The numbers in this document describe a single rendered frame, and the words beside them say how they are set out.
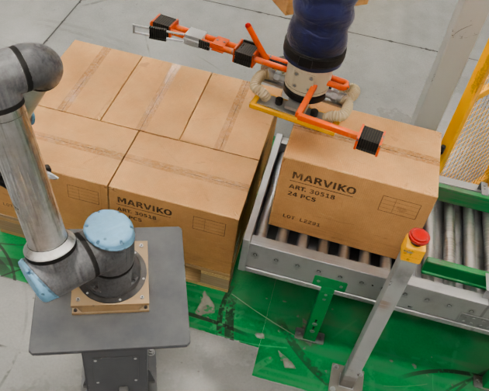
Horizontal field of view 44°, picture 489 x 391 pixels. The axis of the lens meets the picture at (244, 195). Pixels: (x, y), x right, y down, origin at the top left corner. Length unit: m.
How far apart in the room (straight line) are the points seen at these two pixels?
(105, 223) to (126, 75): 1.59
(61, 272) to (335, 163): 1.11
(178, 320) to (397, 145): 1.13
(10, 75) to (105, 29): 3.23
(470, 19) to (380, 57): 1.72
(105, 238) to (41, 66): 0.55
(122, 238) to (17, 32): 3.09
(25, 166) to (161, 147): 1.35
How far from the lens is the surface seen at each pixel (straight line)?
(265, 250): 2.50
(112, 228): 1.88
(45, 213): 1.74
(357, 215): 2.49
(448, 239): 2.84
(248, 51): 2.37
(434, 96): 3.49
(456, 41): 3.32
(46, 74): 1.61
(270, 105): 2.32
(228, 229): 2.69
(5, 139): 1.62
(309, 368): 2.91
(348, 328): 3.07
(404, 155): 2.51
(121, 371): 2.44
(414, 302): 2.64
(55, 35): 4.71
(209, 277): 3.00
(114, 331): 2.05
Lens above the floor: 2.51
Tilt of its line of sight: 46 degrees down
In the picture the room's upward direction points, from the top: 10 degrees clockwise
